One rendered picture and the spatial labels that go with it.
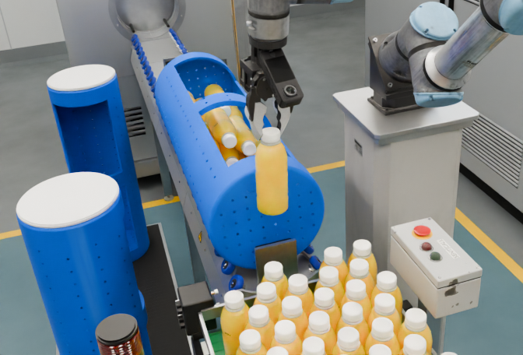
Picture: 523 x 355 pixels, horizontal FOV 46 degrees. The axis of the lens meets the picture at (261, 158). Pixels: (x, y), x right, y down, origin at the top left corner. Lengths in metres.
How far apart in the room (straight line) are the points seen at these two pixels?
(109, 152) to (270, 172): 1.81
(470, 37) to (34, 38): 5.48
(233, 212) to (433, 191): 0.70
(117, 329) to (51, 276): 0.84
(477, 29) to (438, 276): 0.51
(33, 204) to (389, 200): 1.00
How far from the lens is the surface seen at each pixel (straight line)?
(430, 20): 1.63
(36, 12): 6.46
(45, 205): 1.79
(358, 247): 1.38
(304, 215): 1.48
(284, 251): 1.46
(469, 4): 3.45
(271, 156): 1.23
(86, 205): 1.74
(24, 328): 3.07
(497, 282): 3.06
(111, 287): 1.83
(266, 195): 1.27
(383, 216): 1.88
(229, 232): 1.45
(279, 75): 1.14
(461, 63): 1.48
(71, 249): 1.73
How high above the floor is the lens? 1.91
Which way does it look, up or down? 29 degrees down
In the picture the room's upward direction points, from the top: 5 degrees counter-clockwise
